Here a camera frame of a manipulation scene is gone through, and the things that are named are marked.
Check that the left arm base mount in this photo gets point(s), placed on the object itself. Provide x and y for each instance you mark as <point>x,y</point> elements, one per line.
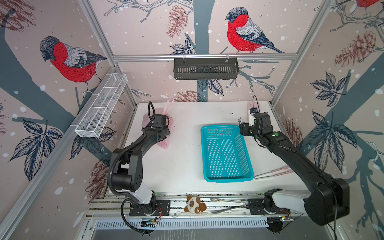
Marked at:
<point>157,208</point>

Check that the metal tongs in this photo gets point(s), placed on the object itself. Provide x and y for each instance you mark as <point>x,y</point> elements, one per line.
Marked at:
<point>239,204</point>

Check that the teal plastic basket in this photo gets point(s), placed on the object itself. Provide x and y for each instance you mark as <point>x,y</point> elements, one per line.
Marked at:
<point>225,155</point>

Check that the black hanging wire basket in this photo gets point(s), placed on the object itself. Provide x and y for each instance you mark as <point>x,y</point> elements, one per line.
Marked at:
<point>206,69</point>

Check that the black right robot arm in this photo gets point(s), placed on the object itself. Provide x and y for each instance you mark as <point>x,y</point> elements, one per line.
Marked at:
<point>327,198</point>

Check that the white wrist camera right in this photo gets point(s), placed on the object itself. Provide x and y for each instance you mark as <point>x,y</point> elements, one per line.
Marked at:
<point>253,111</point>

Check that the horizontal aluminium frame bar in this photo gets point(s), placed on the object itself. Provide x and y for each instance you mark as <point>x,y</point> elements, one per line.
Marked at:
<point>242,57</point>

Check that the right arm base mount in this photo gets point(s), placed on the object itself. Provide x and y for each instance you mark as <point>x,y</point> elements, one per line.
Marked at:
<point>258,207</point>

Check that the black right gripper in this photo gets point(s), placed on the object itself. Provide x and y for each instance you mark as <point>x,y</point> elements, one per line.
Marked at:
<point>244,128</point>

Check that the pink white tweezers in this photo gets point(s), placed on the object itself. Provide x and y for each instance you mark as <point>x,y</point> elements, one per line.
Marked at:
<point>275,173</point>

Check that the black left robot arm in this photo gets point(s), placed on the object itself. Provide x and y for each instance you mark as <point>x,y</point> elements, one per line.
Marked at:
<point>126,173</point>

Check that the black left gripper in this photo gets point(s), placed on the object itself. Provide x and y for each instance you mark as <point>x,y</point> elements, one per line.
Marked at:
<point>167,130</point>

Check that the pink plastic bag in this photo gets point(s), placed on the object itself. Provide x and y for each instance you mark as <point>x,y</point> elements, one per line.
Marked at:
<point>165,142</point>

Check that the white wire mesh shelf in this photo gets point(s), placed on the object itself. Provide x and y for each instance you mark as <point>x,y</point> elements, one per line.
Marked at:
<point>98,114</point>

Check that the brown white plush toy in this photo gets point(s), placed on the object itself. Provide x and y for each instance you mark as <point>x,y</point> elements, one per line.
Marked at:
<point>194,205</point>

